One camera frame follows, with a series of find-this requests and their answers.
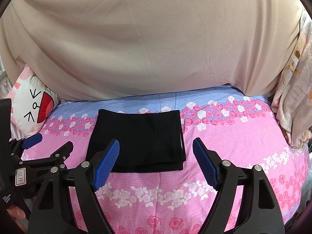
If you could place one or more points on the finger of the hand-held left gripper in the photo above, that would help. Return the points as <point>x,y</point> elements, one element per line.
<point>58,152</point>
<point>33,140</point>

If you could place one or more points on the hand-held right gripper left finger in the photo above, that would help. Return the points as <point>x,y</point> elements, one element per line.
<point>107,165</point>

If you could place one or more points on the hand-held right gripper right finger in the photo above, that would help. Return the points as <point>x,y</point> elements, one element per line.
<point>204,165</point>

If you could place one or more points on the black pants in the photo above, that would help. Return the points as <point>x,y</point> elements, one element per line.
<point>141,134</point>

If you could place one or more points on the person's left hand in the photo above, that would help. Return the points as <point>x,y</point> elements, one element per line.
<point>15,213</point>

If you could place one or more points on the cartoon face pillow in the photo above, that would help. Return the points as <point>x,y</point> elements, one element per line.
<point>26,95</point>

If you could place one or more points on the pink floral bedsheet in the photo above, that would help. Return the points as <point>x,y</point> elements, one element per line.
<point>158,182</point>

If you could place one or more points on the grey floral blanket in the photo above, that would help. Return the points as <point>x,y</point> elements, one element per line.
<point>295,90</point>

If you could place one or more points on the beige cloth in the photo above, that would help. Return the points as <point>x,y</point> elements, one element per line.
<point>146,41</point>

